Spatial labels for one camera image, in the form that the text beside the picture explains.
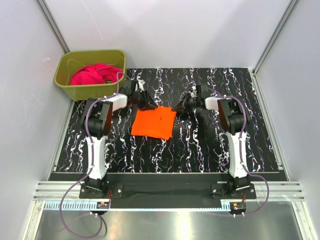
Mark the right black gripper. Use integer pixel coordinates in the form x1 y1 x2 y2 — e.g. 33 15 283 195
171 93 201 114

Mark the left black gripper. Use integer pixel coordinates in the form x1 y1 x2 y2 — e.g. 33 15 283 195
131 89 158 111

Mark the orange t shirt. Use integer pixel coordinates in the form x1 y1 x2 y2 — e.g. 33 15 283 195
131 106 177 141

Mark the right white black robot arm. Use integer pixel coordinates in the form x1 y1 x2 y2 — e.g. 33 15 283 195
172 84 251 199

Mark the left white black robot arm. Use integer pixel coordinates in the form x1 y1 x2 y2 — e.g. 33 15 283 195
80 79 158 198

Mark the magenta pink t shirt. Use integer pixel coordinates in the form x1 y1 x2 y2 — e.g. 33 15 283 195
70 63 124 86

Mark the olive green plastic bin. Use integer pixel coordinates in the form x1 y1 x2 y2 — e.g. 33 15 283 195
54 49 126 101

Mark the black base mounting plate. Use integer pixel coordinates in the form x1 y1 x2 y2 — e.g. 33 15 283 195
48 171 288 210

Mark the left orange connector box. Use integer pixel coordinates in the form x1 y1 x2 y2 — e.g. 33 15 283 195
96 201 110 209

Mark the orange connector box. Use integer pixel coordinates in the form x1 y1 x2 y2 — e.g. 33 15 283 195
231 202 247 211
96 201 110 209

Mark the right orange connector box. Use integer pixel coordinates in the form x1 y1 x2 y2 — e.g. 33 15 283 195
231 202 247 211

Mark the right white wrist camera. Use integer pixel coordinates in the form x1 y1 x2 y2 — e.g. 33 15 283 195
188 86 198 98

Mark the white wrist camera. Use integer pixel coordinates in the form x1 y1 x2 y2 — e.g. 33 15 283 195
136 79 145 92
188 86 198 98

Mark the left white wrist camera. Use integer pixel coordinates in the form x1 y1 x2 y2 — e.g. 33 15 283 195
136 79 145 92

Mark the aluminium frame rail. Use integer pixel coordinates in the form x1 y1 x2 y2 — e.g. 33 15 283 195
33 181 305 212

